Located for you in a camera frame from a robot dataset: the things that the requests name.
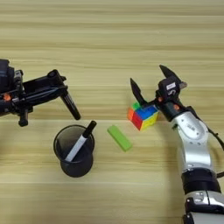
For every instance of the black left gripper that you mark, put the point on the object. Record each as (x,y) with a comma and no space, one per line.
(8,102)

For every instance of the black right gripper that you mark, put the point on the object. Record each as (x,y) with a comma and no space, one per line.
(172,109)

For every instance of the colourful puzzle cube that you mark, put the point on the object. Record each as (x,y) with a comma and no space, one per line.
(143,116)

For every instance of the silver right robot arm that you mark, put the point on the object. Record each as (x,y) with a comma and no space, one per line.
(194,145)

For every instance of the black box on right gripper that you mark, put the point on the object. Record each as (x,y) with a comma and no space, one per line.
(169,87)

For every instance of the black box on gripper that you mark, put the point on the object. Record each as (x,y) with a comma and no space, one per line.
(5,75)
(169,87)

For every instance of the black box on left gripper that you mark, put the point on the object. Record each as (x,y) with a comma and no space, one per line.
(5,75)

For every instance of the green rectangular block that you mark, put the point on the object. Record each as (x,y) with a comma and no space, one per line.
(119,138)

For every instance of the black mesh pen cup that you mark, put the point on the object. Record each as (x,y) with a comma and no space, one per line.
(77,167)

